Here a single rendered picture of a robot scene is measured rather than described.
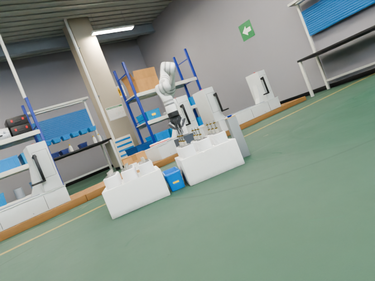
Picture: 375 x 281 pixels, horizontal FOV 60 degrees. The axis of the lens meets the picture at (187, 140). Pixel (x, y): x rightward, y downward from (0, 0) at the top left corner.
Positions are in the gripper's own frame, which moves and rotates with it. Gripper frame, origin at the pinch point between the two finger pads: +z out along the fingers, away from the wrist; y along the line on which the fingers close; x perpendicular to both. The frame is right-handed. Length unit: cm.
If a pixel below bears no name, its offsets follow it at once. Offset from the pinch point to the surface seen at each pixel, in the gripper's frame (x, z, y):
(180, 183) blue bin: 2.3, 32.1, -12.5
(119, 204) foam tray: -1, 28, -54
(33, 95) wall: 825, -250, -151
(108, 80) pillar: 657, -188, 49
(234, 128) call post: 10.0, 12.4, 41.5
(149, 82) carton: 531, -125, 119
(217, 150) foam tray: -10.2, 20.4, 16.0
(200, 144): -4.8, 12.6, 8.0
